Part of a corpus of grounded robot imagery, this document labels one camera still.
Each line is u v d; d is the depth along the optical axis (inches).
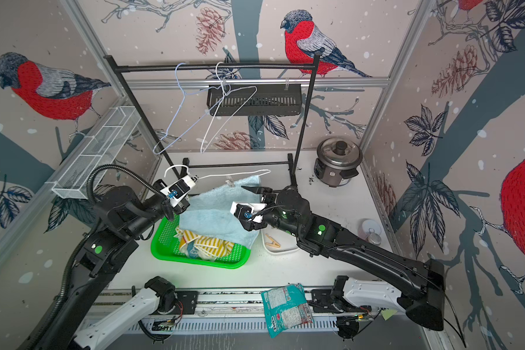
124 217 17.0
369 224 34.6
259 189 22.1
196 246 32.0
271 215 21.1
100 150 31.3
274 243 33.8
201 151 46.5
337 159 37.1
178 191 18.0
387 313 28.1
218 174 22.5
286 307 27.5
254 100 40.9
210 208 30.8
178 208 20.3
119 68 25.0
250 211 19.5
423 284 15.5
